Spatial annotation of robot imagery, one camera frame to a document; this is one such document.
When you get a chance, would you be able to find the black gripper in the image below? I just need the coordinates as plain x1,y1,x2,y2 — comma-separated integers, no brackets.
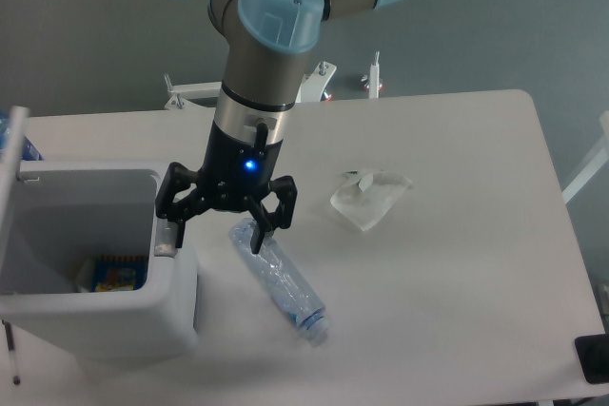
155,121,298,255

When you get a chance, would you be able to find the white push-button trash can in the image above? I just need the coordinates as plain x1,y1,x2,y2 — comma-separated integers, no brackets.
1,106,199,358

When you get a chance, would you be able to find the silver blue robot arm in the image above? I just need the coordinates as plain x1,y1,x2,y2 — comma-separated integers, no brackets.
155,0,402,252

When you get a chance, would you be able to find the crushed clear plastic bottle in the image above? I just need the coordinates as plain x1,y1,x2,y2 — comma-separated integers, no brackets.
228,218,329,345

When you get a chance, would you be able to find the yellow blue snack packet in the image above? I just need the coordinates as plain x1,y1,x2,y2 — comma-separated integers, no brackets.
75,256,148,293

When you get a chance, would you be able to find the crumpled white paper wrapper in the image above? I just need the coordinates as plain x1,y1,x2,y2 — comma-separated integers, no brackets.
330,168,413,232

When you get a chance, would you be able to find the blue labelled drink bottle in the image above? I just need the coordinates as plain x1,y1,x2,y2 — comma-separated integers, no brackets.
0,112,44,161

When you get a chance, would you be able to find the black white pen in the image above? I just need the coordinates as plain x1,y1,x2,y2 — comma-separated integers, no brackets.
2,320,21,386

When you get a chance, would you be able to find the black device at table edge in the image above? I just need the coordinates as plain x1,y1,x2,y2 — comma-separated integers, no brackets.
575,334,608,385

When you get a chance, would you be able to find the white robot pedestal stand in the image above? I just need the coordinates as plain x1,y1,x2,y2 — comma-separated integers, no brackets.
164,50,383,110

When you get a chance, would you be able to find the white frame at right edge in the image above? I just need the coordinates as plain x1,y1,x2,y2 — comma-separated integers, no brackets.
561,111,608,204

